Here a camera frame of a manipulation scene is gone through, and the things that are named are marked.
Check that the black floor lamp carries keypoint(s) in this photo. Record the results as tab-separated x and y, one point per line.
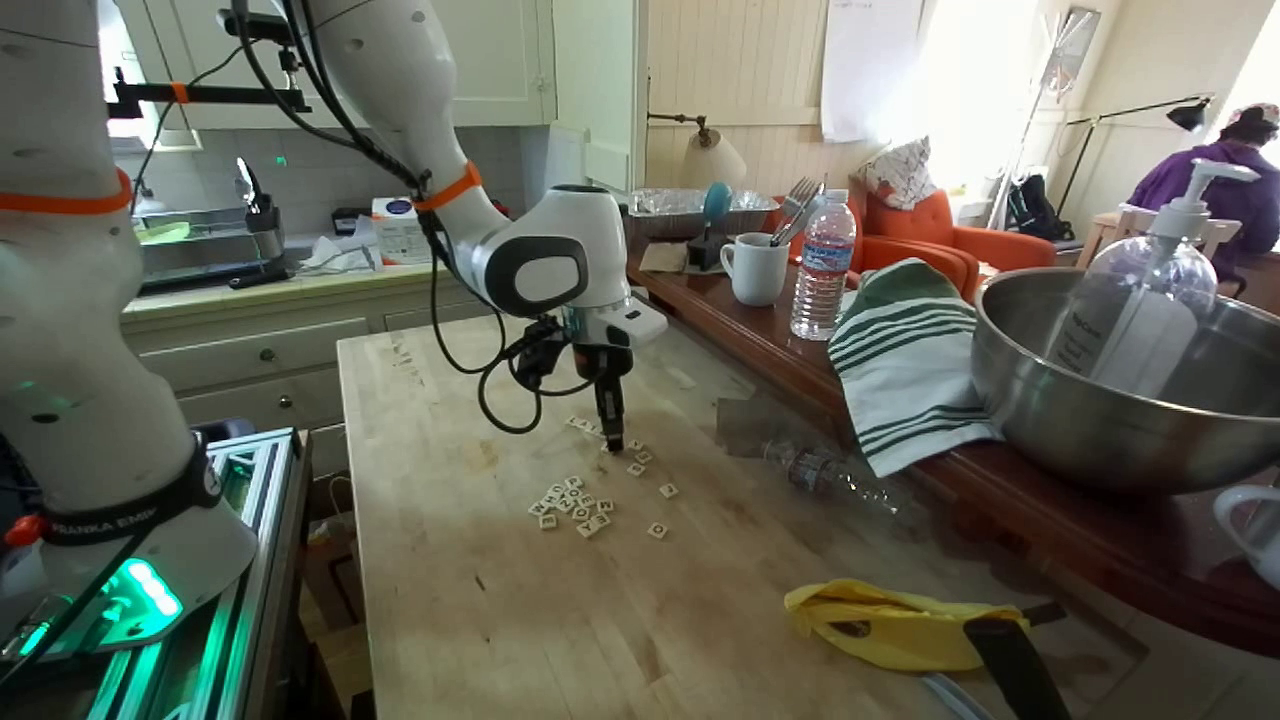
1191	114

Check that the cream shade table lamp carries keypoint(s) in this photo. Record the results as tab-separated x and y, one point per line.
712	161

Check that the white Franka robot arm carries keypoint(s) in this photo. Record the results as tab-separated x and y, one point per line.
83	335

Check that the aluminium rail frame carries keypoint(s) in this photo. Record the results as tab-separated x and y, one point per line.
263	575

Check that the white hanging paper sheet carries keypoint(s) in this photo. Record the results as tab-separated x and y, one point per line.
875	66

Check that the person in purple shirt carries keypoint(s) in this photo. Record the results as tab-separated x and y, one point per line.
1214	186

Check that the crumpled clear plastic wrap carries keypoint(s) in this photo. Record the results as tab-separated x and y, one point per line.
832	481

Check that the black backpack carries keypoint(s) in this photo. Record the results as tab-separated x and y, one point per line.
1034	206

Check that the clear pump sanitizer bottle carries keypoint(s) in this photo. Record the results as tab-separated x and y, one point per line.
1134	335

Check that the white roll blue label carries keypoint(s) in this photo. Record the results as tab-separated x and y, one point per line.
396	224

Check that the white letter tile Z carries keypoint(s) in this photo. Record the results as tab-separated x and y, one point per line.
571	500

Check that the orange sofa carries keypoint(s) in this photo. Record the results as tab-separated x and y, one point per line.
1002	250

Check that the white ceramic mug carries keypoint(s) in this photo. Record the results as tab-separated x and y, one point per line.
1252	532
753	275

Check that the black block stand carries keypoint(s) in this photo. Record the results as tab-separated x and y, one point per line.
700	250

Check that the white letter tile H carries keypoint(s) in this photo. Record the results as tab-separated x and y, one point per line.
558	494

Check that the white letter tile O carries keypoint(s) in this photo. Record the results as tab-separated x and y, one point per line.
659	530

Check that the white drawer cabinet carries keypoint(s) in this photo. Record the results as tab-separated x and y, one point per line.
242	363

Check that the clear plastic water bottle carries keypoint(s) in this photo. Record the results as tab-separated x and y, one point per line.
823	283

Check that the patterned cushion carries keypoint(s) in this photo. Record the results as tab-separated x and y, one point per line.
902	169

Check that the stainless steel mixing bowl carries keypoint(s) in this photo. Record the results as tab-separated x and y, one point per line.
1106	424

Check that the dark brown wooden table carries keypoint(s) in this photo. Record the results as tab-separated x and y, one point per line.
1015	524

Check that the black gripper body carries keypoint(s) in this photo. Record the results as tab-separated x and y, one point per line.
600	363

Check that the yellow banana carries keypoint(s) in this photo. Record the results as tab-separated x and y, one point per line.
894	625

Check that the black mount rod orange ties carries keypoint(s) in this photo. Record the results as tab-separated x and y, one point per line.
242	97

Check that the green striped white towel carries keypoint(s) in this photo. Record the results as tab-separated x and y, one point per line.
905	375

